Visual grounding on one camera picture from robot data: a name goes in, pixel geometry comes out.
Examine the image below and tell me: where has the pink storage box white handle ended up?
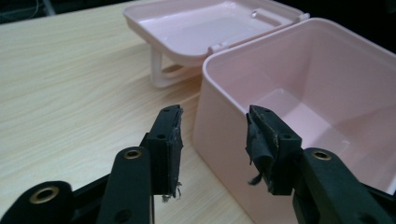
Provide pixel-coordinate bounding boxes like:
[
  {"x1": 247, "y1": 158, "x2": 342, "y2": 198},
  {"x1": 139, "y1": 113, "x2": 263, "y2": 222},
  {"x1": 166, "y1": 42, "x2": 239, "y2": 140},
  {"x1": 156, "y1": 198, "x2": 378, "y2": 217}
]
[{"x1": 121, "y1": 0, "x2": 396, "y2": 224}]

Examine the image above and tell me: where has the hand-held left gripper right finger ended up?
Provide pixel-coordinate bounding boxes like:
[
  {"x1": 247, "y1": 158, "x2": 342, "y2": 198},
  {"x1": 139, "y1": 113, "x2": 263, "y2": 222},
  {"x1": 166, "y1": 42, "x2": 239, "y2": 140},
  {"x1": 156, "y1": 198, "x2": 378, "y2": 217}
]
[{"x1": 245, "y1": 105, "x2": 303, "y2": 197}]

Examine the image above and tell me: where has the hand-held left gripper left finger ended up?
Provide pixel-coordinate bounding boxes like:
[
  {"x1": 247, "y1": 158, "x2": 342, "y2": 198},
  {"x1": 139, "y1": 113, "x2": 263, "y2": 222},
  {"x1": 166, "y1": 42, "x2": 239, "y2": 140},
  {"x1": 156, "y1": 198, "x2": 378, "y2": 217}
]
[{"x1": 139, "y1": 104, "x2": 185, "y2": 203}]

